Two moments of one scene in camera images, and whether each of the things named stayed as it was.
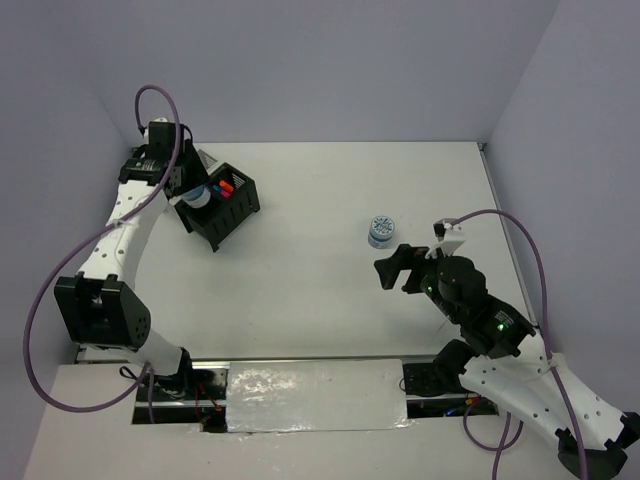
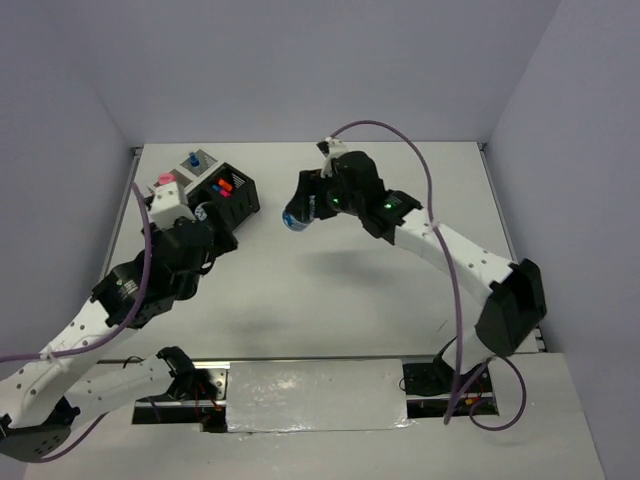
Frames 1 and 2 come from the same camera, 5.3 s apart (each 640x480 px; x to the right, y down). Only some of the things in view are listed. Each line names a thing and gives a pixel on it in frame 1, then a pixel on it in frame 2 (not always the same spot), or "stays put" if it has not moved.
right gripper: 404,257 → 310,183
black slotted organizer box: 234,199 stays put
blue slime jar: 198,197 → 200,212
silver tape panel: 316,396 stays put
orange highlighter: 227,186 stays put
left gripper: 197,175 → 225,240
